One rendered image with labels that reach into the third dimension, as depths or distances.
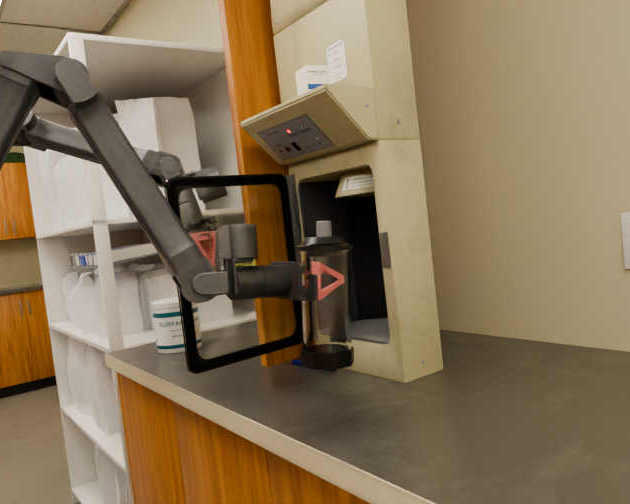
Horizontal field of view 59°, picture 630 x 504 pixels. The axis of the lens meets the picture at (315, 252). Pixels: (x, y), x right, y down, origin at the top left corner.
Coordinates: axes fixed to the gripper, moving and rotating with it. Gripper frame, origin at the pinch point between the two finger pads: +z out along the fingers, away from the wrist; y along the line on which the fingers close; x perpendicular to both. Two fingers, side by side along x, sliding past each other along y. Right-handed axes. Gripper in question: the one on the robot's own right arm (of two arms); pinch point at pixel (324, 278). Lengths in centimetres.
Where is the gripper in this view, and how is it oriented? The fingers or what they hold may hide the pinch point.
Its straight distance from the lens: 105.4
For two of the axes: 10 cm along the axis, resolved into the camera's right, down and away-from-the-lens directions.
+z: 8.2, -0.1, 5.8
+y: -5.8, 0.1, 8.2
